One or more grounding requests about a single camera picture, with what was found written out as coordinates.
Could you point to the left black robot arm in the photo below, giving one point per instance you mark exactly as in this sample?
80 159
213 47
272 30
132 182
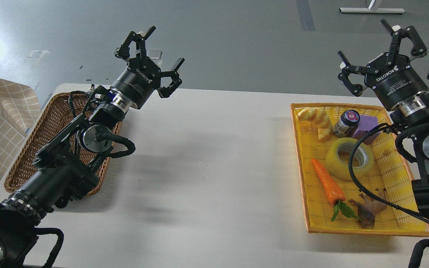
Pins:
66 166

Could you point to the purple foam block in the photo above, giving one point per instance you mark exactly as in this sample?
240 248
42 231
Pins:
366 123

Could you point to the yellow tape roll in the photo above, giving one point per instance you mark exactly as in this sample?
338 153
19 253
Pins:
338 156

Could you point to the toy croissant bread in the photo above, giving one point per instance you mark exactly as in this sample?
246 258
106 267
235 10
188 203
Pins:
320 118

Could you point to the small dark glass jar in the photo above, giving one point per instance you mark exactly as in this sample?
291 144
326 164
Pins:
347 122

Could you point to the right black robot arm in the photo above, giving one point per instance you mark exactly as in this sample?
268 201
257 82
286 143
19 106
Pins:
410 124

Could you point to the toy orange carrot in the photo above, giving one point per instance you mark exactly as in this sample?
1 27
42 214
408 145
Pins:
334 194

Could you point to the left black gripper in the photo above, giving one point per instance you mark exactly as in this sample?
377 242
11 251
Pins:
139 81

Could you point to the white metal stand base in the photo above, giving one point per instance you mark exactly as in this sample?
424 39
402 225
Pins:
372 7

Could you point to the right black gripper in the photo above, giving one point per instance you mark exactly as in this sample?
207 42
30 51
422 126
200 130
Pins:
395 82

